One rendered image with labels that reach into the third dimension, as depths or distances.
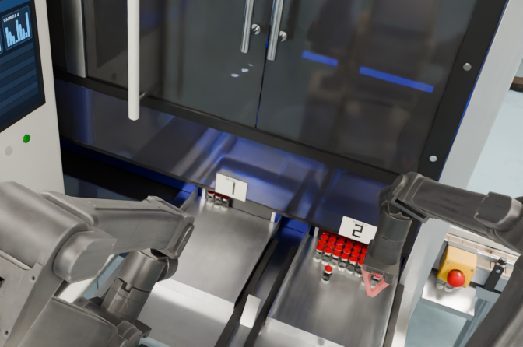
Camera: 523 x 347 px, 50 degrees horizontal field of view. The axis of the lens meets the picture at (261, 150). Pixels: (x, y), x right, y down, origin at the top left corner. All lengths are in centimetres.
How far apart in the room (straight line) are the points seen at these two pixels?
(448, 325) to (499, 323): 205
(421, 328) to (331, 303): 127
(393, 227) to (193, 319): 52
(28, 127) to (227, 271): 60
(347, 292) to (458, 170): 42
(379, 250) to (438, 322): 162
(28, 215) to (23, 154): 101
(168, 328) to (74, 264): 86
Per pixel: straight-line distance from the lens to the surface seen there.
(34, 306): 51
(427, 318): 271
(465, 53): 116
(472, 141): 124
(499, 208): 72
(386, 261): 112
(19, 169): 151
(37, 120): 150
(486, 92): 119
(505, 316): 67
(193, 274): 142
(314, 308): 140
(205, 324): 133
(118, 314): 87
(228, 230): 154
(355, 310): 142
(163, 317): 134
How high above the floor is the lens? 194
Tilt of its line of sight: 35 degrees down
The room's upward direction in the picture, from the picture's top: 9 degrees clockwise
